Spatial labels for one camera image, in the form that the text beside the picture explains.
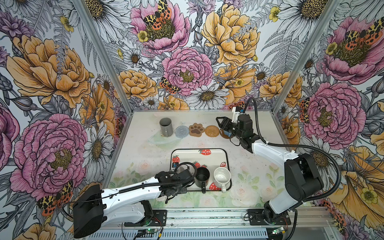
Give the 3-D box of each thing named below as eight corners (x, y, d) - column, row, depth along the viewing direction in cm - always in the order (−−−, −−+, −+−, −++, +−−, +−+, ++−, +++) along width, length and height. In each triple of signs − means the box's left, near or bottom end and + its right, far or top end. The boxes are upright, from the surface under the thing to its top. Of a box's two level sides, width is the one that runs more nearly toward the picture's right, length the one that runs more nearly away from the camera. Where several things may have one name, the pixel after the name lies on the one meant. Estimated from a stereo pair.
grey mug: (161, 140, 106) (157, 130, 97) (163, 128, 113) (160, 117, 104) (171, 140, 106) (169, 130, 97) (173, 128, 113) (171, 117, 104)
